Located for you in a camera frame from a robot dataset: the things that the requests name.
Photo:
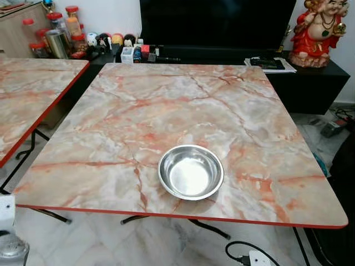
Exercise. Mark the grey power adapter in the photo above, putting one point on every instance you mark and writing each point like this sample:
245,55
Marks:
333,128

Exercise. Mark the teal plastic basket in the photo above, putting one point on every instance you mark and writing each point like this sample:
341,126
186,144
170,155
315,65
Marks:
320,164

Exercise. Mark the black chair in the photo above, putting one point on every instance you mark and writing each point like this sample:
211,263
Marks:
341,210

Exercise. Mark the red laughing buddha figurine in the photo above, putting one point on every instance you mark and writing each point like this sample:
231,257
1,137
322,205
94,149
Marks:
316,39

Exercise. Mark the stack of printed papers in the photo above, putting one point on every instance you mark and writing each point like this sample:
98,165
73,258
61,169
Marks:
269,65

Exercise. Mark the stainless steel bowl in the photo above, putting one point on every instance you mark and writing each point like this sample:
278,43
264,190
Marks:
191,173

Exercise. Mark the black flat screen television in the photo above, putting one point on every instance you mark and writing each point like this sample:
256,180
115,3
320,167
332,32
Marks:
216,22

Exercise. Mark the small white box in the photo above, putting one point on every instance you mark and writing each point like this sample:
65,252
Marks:
127,55

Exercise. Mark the small yellow round doll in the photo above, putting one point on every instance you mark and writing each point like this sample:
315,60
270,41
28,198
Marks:
117,39

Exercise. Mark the small white round doll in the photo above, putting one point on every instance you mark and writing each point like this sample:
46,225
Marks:
91,39

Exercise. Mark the tall red lidded snack jar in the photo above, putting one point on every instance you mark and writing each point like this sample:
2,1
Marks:
72,22

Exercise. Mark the stainless steel cup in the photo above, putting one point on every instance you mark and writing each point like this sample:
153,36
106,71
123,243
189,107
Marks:
56,44

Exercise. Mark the clear red lidded jar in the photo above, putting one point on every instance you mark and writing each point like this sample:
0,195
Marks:
30,30
54,21

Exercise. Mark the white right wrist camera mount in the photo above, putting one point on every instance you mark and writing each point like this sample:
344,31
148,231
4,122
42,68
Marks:
259,259

